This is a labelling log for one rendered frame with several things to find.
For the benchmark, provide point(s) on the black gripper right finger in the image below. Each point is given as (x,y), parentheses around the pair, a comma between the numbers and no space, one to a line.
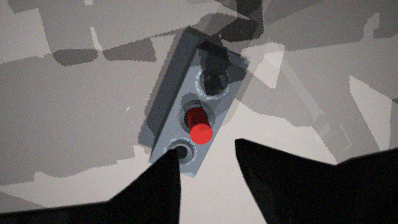
(289,189)

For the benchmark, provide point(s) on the red peg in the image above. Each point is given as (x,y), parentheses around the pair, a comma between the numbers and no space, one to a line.
(199,127)

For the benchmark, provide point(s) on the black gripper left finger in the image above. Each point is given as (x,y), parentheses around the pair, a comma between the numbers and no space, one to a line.
(152,198)

